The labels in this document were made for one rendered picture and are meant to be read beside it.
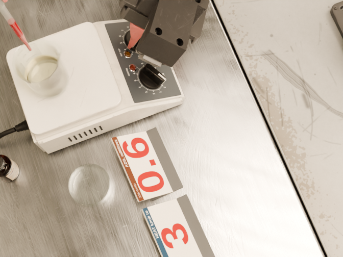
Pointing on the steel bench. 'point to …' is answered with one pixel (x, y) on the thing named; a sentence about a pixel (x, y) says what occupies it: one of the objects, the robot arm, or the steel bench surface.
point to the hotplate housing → (118, 120)
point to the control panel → (144, 95)
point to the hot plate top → (81, 79)
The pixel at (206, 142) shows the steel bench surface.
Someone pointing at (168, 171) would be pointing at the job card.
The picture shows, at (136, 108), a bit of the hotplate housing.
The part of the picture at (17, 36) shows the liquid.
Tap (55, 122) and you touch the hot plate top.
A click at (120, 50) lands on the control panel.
